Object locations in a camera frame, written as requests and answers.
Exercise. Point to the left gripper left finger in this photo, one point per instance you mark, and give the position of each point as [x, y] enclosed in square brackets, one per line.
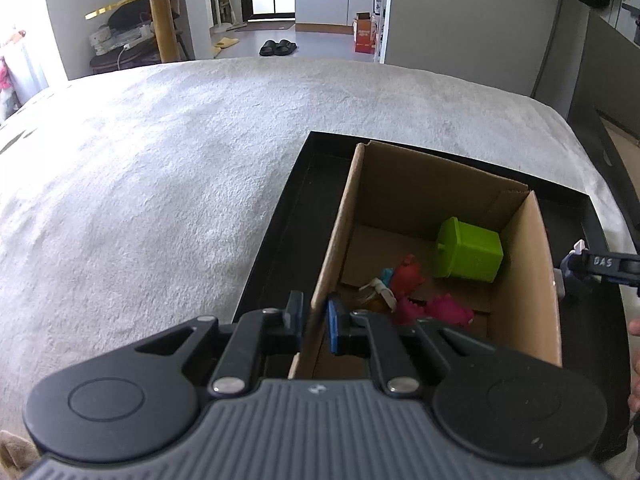
[258, 335]

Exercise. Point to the white power adapter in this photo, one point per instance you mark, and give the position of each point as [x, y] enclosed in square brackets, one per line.
[376, 297]

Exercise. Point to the orange cardboard box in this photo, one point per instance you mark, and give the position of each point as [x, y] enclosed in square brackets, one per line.
[363, 35]

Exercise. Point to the black slippers pair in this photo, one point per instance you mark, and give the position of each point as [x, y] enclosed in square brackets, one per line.
[283, 47]

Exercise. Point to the magenta toy figure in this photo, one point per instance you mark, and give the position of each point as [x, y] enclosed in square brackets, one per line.
[441, 308]

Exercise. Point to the brown cardboard box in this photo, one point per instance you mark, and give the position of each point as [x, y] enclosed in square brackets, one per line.
[393, 204]

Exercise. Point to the gold round side table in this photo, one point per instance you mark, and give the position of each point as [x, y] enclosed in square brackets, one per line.
[164, 26]

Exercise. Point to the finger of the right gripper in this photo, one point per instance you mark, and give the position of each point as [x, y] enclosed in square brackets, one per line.
[582, 270]

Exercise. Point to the green toy bin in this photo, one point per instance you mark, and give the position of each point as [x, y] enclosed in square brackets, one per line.
[466, 251]

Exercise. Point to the yellow slippers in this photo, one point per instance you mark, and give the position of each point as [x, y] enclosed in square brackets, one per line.
[223, 44]

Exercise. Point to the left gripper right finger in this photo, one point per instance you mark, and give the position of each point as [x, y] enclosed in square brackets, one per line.
[373, 337]

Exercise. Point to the red toy figure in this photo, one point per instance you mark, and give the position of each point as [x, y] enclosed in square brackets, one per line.
[406, 278]

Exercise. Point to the person right hand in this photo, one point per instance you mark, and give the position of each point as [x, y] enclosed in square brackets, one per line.
[634, 332]

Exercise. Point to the black tray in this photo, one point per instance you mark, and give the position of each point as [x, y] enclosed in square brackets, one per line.
[293, 250]

